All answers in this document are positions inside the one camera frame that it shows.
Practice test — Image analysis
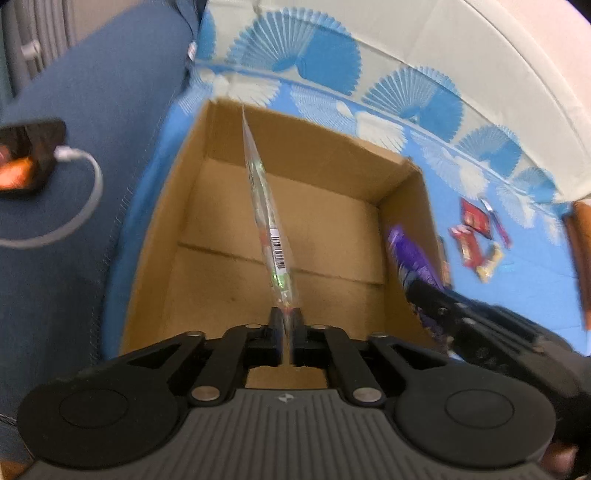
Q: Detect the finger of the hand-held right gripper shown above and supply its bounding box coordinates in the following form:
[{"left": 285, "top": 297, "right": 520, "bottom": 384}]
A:
[{"left": 406, "top": 279, "right": 468, "bottom": 326}]

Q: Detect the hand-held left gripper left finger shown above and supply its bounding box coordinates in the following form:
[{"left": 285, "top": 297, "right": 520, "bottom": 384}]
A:
[{"left": 122, "top": 307, "right": 283, "bottom": 408}]

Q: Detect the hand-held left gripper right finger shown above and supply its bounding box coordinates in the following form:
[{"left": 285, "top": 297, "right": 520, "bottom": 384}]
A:
[{"left": 293, "top": 308, "right": 458, "bottom": 408}]

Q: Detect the purple snack packet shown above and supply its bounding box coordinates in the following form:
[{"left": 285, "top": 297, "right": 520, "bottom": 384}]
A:
[{"left": 387, "top": 224, "right": 451, "bottom": 344}]

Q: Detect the gold snack bar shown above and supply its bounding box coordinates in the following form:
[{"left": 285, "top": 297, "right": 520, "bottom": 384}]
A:
[{"left": 475, "top": 242, "right": 505, "bottom": 284}]

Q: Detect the red square snack packet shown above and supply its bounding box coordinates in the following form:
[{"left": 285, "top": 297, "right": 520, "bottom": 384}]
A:
[{"left": 459, "top": 198, "right": 493, "bottom": 239}]

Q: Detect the purple stick packet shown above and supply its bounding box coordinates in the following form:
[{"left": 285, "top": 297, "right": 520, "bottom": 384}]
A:
[{"left": 480, "top": 198, "right": 513, "bottom": 248}]

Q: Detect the clear long snack packet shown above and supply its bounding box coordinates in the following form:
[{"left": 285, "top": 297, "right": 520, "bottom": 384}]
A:
[{"left": 241, "top": 105, "right": 297, "bottom": 366}]

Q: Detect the brown cardboard box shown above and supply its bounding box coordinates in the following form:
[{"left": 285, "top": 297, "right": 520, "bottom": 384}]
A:
[{"left": 117, "top": 97, "right": 452, "bottom": 391}]

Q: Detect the person's right hand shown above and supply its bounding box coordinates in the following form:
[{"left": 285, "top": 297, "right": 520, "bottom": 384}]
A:
[{"left": 541, "top": 439, "right": 579, "bottom": 480}]

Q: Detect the blue fan-print blanket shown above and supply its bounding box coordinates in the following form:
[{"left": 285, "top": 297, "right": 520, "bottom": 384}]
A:
[{"left": 99, "top": 0, "right": 591, "bottom": 361}]

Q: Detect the red and white snack packet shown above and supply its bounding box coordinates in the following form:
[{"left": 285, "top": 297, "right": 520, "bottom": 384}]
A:
[{"left": 450, "top": 225, "right": 484, "bottom": 269}]

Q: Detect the brown wooden furniture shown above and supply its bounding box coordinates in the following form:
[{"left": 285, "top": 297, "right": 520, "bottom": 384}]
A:
[{"left": 562, "top": 199, "right": 591, "bottom": 331}]

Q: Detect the dark blue cushion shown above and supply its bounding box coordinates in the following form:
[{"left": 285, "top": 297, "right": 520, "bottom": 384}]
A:
[{"left": 0, "top": 0, "right": 205, "bottom": 468}]

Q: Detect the black smartphone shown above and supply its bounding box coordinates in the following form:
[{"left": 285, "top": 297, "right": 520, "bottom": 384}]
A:
[{"left": 0, "top": 119, "right": 67, "bottom": 200}]

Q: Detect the grey pleated curtain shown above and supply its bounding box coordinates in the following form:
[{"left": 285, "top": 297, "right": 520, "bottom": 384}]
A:
[{"left": 0, "top": 0, "right": 89, "bottom": 95}]

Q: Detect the white charging cable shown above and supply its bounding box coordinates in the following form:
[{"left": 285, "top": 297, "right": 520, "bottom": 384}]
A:
[{"left": 0, "top": 146, "right": 103, "bottom": 250}]

